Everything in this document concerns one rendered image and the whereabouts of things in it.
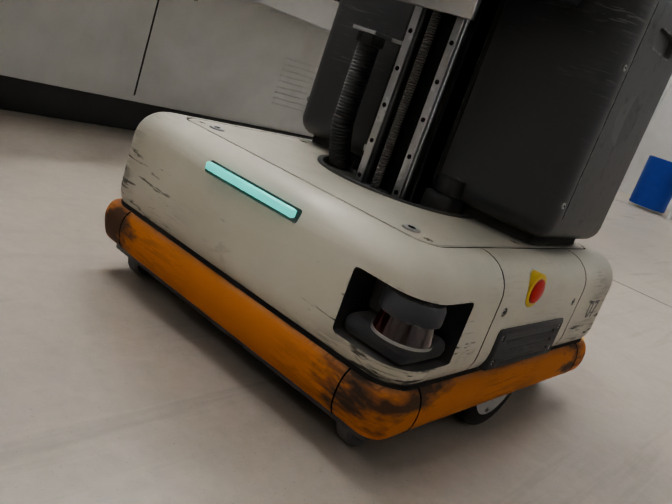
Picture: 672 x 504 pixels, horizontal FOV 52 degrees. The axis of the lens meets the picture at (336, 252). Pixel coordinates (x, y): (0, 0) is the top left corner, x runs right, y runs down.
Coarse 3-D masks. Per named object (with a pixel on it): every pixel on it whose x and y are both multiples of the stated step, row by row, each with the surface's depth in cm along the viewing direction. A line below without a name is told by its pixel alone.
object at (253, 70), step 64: (0, 0) 180; (64, 0) 192; (128, 0) 205; (192, 0) 221; (0, 64) 187; (64, 64) 199; (128, 64) 214; (192, 64) 232; (256, 64) 252; (128, 128) 227; (256, 128) 269
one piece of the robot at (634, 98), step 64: (384, 0) 117; (512, 0) 102; (640, 0) 92; (320, 64) 127; (384, 64) 117; (448, 64) 103; (512, 64) 102; (576, 64) 96; (640, 64) 98; (320, 128) 126; (384, 128) 112; (448, 128) 108; (512, 128) 102; (576, 128) 96; (640, 128) 109; (384, 192) 111; (448, 192) 107; (512, 192) 102; (576, 192) 101
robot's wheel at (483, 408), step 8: (496, 400) 105; (504, 400) 109; (472, 408) 100; (480, 408) 102; (488, 408) 104; (496, 408) 107; (456, 416) 104; (464, 416) 100; (472, 416) 101; (480, 416) 104; (488, 416) 106; (472, 424) 103
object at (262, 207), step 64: (192, 128) 103; (128, 192) 108; (192, 192) 98; (256, 192) 89; (320, 192) 89; (128, 256) 112; (192, 256) 99; (256, 256) 90; (320, 256) 83; (384, 256) 78; (448, 256) 79; (512, 256) 93; (576, 256) 111; (256, 320) 89; (320, 320) 83; (384, 320) 77; (448, 320) 84; (512, 320) 93; (576, 320) 115; (320, 384) 82; (384, 384) 79; (448, 384) 87; (512, 384) 103
